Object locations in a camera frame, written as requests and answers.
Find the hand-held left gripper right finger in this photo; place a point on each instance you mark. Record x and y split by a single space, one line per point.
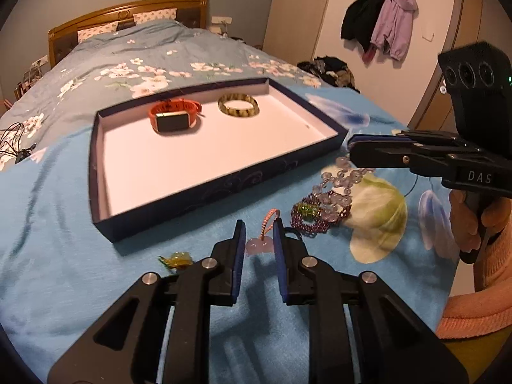
280 260

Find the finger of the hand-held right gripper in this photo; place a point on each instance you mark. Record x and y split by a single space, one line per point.
380 156
380 140

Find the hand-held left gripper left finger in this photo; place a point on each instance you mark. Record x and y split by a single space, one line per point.
239 256

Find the yellow green pendant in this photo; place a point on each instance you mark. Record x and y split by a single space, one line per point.
180 262

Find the dark blue box tray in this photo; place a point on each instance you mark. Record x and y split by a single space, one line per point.
160 168

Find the person's right forearm orange sleeve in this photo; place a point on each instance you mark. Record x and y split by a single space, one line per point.
480 308

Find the person's right hand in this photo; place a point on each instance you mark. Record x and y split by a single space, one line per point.
462 220

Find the wooden door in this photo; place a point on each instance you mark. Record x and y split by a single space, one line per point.
468 16

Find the pile of dark clothes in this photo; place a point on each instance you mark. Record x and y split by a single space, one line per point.
332 70

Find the purple jacket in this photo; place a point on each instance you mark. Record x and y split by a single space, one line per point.
394 20

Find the black jacket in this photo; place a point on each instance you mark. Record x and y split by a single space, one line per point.
360 16

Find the green stone bangle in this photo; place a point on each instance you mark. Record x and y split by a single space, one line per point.
236 115

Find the orange smartwatch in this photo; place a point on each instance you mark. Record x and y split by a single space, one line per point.
170 122

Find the bright blue blanket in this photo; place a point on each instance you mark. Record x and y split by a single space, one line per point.
60 248

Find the yellow cloth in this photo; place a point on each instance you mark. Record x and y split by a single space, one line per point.
472 360

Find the blue floral duvet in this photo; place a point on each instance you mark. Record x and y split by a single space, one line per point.
120 56

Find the floral pillow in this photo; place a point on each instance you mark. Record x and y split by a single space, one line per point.
96 32
154 16

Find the wooden bed headboard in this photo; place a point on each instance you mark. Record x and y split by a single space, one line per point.
160 4

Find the cluttered nightstand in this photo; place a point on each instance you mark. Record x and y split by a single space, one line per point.
28 84

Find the white wall switch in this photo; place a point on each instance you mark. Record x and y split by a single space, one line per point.
428 35

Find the white wall socket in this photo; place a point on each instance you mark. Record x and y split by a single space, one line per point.
40 62
220 20

